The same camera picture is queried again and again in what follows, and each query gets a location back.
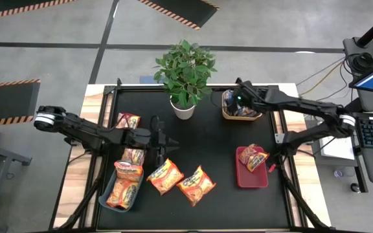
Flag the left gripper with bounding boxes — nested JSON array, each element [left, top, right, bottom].
[[146, 122, 180, 168]]

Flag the blue Maruchan ramen packet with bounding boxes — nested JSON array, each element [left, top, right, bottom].
[[234, 105, 259, 118], [222, 89, 238, 116]]

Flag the orange Maruchan ramen packet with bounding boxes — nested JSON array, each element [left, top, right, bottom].
[[113, 160, 144, 183], [120, 147, 146, 166], [105, 177, 141, 211], [175, 164, 217, 207], [146, 157, 185, 197]]

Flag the red Maruchan ramen packet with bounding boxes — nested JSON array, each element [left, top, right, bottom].
[[116, 112, 142, 130], [238, 143, 271, 173]]

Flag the noodle packets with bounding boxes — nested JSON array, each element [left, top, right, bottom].
[[98, 158, 145, 213]]

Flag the potted plant in white pot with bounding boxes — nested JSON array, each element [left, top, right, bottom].
[[153, 39, 219, 121]]

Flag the pink plastic bin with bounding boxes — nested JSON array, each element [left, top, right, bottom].
[[235, 146, 269, 189]]

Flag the white paper sheet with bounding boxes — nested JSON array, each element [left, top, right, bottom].
[[318, 135, 356, 162]]

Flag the grey stand base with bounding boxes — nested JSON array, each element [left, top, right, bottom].
[[342, 36, 373, 67]]

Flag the black floor mat striped edge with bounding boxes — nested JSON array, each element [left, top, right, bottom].
[[0, 0, 79, 22], [137, 0, 220, 31], [0, 78, 41, 127]]

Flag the black metal rig frame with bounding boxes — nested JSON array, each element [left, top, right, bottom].
[[49, 76, 335, 233]]

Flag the coiled black cable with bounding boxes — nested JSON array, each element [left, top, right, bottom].
[[350, 52, 373, 74]]

